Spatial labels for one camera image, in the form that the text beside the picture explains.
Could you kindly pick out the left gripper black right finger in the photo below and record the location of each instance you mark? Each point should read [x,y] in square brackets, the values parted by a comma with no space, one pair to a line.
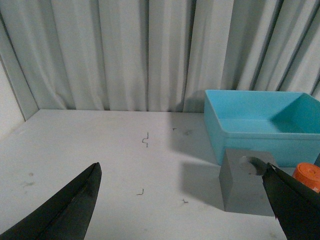
[294,205]

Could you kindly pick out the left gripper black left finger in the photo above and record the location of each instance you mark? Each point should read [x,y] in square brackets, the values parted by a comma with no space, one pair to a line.
[66,215]

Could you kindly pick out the orange cylinder marked 4680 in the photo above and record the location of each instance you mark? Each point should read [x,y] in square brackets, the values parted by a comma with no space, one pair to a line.
[309,175]

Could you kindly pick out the gray cube with round hole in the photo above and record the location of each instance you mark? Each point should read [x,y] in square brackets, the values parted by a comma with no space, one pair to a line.
[242,184]

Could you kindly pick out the light blue plastic box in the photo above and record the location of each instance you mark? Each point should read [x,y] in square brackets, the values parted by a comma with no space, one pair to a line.
[285,124]

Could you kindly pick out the white pleated curtain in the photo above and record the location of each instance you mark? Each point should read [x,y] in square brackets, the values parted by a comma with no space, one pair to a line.
[155,55]

